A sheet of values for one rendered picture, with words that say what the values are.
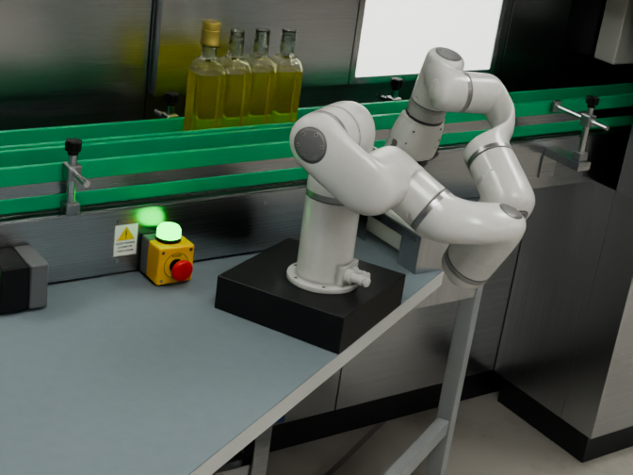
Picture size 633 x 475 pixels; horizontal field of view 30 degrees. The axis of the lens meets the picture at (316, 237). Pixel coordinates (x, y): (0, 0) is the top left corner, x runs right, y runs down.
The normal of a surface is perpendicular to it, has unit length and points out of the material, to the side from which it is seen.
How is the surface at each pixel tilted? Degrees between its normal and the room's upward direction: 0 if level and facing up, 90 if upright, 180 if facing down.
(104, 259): 90
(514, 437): 0
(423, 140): 106
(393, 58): 90
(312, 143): 84
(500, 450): 0
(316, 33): 90
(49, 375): 0
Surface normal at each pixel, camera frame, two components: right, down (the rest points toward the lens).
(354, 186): -0.39, 0.28
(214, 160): 0.56, 0.39
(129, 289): 0.13, -0.91
